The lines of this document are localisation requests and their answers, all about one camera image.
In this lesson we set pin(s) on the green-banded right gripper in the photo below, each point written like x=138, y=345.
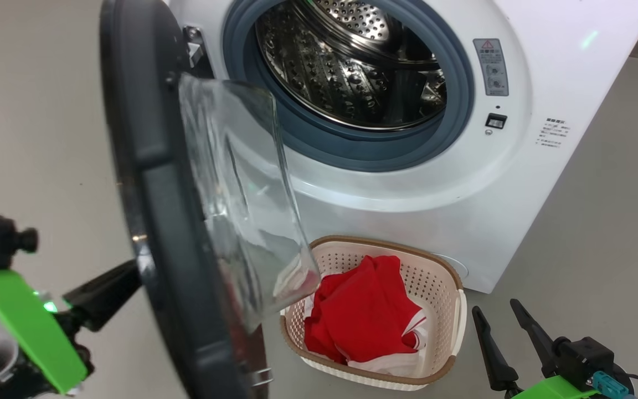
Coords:
x=557, y=389

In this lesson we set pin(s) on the white front-load washing machine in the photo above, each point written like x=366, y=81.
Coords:
x=518, y=183

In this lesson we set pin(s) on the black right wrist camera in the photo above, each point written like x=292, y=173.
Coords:
x=587, y=357

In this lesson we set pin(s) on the grey warning label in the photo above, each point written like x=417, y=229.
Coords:
x=490, y=66

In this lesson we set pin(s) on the dark grey round glass door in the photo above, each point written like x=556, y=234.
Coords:
x=158, y=194

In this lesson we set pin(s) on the cream basket with brown rim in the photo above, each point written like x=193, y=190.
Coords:
x=441, y=310

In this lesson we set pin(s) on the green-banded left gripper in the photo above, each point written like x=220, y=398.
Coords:
x=25, y=321

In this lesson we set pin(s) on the plain red garment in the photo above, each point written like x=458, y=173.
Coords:
x=374, y=310

